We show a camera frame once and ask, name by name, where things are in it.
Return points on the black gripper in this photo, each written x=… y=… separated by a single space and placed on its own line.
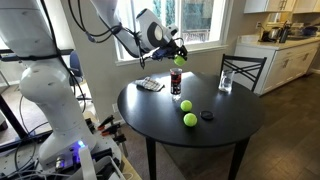
x=175 y=48

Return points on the clear tennis ball canister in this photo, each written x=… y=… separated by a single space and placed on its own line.
x=175 y=83

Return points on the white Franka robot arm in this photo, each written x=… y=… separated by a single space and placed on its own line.
x=50 y=86

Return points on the black round canister lid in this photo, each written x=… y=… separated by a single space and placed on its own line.
x=207 y=115

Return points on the white framed window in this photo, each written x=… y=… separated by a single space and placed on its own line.
x=200 y=20

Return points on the checkered dish cloth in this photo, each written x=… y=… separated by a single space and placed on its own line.
x=150 y=84

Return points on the clear drinking glass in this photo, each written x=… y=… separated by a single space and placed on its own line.
x=226 y=81

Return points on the black wooden chair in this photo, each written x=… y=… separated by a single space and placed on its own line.
x=243 y=60

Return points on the round black wooden table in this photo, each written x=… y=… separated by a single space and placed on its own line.
x=216 y=123

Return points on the blue office chair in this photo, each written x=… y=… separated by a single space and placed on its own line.
x=75 y=65

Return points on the white kitchen base cabinet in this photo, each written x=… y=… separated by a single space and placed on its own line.
x=283 y=66

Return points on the black coffee machine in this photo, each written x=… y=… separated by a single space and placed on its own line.
x=284 y=33

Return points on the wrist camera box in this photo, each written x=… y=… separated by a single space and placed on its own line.
x=160 y=53

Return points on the white wall outlet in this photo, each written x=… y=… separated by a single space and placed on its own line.
x=258 y=25
x=115 y=107

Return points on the white wall cabinets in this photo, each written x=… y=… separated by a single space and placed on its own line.
x=260 y=6

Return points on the white plastic post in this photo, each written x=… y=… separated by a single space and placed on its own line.
x=87 y=165

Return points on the black metal desk frame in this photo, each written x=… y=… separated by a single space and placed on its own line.
x=10 y=55

